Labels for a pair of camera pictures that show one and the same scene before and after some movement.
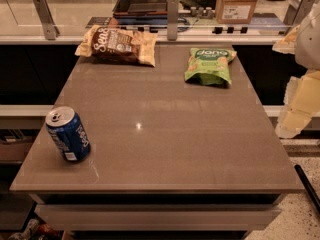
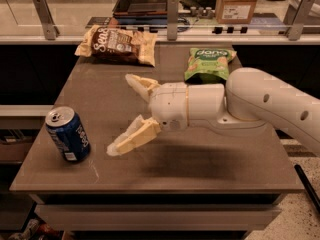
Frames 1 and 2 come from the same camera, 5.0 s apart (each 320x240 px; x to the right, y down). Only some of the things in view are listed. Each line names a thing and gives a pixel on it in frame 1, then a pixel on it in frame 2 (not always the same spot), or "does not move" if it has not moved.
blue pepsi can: (69, 133) does not move
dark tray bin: (143, 5) does not move
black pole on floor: (308, 187) does not move
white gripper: (309, 46) to (169, 105)
